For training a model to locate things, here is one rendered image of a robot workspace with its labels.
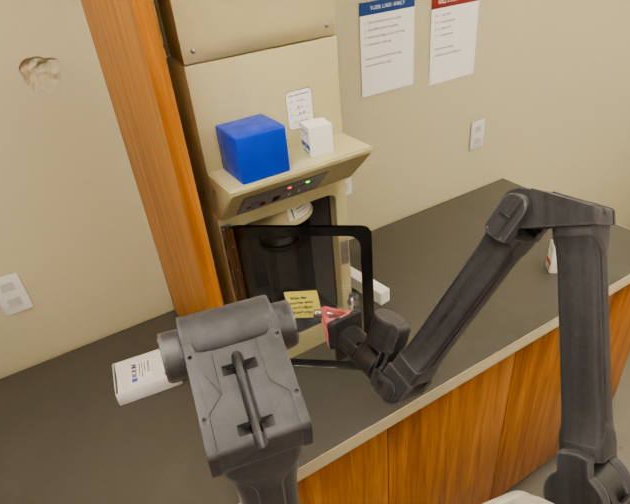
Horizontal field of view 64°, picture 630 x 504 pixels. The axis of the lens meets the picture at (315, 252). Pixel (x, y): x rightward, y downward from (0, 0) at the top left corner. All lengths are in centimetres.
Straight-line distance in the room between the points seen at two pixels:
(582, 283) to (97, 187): 115
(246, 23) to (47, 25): 52
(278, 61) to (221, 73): 12
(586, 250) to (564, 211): 6
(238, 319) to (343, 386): 90
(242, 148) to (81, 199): 64
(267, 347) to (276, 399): 4
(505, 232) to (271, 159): 44
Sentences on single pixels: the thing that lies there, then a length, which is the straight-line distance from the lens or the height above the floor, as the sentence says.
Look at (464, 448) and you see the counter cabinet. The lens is 168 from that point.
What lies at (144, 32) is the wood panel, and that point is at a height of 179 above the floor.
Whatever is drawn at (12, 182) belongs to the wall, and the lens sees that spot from 142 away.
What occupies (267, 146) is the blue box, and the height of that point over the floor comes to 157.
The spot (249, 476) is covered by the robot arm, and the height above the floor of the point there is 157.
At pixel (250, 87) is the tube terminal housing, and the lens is 102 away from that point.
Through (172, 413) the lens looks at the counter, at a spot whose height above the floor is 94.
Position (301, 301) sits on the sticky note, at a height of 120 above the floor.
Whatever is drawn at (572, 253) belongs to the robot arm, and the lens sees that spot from 74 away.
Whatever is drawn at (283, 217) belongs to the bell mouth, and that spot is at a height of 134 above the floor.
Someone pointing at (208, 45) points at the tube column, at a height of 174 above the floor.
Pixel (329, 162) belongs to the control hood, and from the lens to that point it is 101.
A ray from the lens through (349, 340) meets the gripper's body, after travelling 99.
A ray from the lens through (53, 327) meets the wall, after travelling 162.
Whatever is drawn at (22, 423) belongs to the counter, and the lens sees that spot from 149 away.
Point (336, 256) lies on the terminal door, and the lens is 105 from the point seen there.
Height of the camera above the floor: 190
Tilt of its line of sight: 33 degrees down
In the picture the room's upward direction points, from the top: 6 degrees counter-clockwise
